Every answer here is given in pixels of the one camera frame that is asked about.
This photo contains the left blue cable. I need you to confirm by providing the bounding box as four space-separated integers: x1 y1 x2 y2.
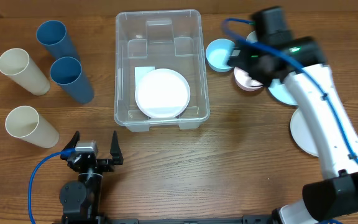
27 147 76 224

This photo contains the pink bowl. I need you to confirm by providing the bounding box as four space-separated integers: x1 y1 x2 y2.
234 67 263 91

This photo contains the dark blue cup rear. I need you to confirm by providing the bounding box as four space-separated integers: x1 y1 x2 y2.
36 20 80 61

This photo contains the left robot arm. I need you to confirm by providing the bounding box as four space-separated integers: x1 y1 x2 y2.
59 131 124 223

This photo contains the cream cup front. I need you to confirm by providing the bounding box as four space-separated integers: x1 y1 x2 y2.
5 106 60 148

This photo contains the light blue bowl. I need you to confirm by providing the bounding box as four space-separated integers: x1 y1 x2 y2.
206 39 234 73

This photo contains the dark blue cup front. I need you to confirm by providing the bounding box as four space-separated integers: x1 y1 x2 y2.
50 57 94 104

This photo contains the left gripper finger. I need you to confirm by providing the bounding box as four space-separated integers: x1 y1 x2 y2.
110 131 123 159
63 131 80 151

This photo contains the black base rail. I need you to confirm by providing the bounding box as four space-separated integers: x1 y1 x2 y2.
108 215 277 224

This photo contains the grey bowl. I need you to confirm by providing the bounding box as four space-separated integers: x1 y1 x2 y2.
246 31 258 43

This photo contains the cream cup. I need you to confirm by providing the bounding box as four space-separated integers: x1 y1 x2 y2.
5 106 60 148
0 48 50 96

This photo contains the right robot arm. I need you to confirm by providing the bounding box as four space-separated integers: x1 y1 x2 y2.
222 7 358 223

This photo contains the dark blue cup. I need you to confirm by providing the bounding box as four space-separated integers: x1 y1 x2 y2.
36 20 80 61
50 57 94 104

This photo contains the grey plate in bin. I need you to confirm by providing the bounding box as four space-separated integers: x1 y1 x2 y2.
135 68 191 119

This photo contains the white plate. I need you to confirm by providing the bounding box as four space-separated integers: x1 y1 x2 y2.
290 109 318 157

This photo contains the cream cup rear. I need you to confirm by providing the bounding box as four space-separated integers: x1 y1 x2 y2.
0 48 50 96

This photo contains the white label in bin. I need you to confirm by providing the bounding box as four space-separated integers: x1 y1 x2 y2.
134 67 155 89

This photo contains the right blue cable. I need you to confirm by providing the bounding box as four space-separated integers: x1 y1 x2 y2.
221 17 358 185

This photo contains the light blue plate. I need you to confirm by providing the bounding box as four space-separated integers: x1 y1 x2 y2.
268 79 298 106

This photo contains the clear plastic storage bin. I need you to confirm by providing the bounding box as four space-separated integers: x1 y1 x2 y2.
114 9 210 132

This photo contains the blue cable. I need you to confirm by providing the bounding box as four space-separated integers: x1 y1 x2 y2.
221 17 358 185
27 147 76 224

